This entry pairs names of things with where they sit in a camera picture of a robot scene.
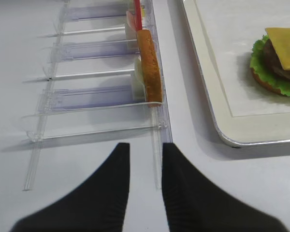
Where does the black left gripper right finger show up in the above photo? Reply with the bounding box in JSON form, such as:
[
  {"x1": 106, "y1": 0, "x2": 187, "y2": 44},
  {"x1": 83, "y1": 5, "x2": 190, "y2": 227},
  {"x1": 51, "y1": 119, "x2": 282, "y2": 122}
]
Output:
[{"x1": 161, "y1": 143, "x2": 287, "y2": 232}]

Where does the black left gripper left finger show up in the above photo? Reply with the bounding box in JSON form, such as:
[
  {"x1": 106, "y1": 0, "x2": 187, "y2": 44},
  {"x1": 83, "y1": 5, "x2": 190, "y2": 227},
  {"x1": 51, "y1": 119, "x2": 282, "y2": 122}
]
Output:
[{"x1": 11, "y1": 143, "x2": 130, "y2": 232}]

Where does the green lettuce in burger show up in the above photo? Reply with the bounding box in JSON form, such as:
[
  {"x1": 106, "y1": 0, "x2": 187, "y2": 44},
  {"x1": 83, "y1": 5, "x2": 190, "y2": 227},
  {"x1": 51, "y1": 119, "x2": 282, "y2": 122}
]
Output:
[{"x1": 249, "y1": 35, "x2": 290, "y2": 97}]

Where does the yellow cheese in burger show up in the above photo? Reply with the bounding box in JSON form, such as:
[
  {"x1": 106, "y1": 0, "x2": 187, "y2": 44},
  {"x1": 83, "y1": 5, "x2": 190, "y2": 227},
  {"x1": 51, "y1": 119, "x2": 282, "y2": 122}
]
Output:
[{"x1": 265, "y1": 27, "x2": 290, "y2": 71}]

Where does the red tomato slice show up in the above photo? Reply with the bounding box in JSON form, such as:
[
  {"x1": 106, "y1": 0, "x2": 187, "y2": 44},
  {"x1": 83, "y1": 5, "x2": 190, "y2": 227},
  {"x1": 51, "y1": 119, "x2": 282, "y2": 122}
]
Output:
[{"x1": 126, "y1": 11, "x2": 137, "y2": 32}]

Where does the white metal tray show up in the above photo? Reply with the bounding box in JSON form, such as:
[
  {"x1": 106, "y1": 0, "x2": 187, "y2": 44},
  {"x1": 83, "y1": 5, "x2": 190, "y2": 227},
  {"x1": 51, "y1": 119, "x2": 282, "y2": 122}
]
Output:
[{"x1": 169, "y1": 0, "x2": 290, "y2": 146}]

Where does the clear acrylic left food rack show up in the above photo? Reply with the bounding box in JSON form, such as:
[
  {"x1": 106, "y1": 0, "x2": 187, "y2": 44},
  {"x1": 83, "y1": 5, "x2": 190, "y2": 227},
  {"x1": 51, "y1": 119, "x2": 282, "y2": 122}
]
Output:
[{"x1": 22, "y1": 0, "x2": 172, "y2": 191}]

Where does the brown bun in left rack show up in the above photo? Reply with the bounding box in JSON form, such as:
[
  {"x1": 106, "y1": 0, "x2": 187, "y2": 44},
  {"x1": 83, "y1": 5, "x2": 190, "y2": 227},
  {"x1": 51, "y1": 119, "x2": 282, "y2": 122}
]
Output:
[{"x1": 137, "y1": 29, "x2": 162, "y2": 108}]

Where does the bottom bun of burger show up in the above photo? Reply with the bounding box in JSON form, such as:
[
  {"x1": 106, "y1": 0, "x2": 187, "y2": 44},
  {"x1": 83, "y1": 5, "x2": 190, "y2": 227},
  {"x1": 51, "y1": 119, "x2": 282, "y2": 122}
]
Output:
[{"x1": 250, "y1": 68, "x2": 290, "y2": 97}]

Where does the brown patty in burger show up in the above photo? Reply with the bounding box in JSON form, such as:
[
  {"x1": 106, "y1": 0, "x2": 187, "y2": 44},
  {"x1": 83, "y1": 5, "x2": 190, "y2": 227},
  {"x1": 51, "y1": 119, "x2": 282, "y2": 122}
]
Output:
[{"x1": 263, "y1": 39, "x2": 290, "y2": 81}]

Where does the white paper tray liner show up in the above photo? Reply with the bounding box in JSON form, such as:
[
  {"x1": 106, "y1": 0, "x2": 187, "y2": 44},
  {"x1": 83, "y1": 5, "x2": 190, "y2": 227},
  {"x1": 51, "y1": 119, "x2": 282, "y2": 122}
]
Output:
[{"x1": 196, "y1": 0, "x2": 290, "y2": 116}]

